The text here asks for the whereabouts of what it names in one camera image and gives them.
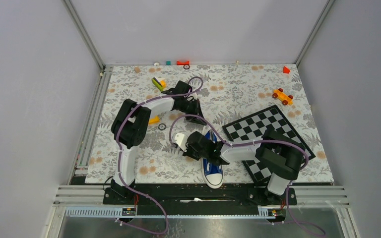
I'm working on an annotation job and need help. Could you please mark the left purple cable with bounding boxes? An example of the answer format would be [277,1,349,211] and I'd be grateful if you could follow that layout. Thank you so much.
[115,76,204,236]

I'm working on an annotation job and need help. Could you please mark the black white chessboard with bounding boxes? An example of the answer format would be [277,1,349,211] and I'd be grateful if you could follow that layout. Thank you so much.
[222,105,317,184]

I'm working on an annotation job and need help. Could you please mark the blue canvas sneaker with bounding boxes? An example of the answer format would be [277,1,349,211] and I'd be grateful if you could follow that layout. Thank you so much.
[201,130,224,189]

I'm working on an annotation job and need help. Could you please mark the white shoelace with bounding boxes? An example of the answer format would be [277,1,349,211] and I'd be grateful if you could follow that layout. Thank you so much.
[205,130,217,143]

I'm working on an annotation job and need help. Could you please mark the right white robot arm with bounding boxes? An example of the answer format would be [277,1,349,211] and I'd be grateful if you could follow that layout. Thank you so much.
[174,130,309,204]

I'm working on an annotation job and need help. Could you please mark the stacked toy bricks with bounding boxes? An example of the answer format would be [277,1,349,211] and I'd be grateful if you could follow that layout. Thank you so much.
[151,77,166,92]

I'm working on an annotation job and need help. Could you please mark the yellow plastic triangle toy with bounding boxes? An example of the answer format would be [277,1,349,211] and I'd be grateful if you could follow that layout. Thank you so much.
[148,116,160,125]

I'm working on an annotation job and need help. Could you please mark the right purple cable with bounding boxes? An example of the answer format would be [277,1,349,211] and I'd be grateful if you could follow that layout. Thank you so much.
[169,114,327,238]

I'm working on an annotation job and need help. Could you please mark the purple cable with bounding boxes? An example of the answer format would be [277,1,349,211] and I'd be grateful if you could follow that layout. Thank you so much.
[115,76,204,236]
[169,114,327,238]

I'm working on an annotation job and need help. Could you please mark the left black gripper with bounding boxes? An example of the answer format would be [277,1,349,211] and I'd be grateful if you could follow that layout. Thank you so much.
[177,98,206,125]

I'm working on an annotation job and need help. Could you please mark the red triangular block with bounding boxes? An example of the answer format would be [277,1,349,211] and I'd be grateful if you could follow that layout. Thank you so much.
[282,66,291,74]

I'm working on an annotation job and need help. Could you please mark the orange toy car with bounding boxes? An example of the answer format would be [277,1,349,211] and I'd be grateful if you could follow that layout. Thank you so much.
[272,88,294,106]

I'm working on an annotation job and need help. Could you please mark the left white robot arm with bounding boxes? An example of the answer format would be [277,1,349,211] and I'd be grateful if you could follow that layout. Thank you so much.
[110,81,207,204]

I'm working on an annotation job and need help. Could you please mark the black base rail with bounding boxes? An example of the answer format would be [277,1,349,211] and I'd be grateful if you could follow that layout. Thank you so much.
[103,182,297,216]

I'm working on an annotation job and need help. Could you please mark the floral patterned mat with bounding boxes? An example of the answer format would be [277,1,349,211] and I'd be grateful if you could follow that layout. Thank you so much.
[85,64,334,184]

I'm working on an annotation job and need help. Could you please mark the red block at wall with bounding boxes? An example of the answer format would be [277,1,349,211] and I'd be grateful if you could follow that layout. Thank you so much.
[176,60,190,65]

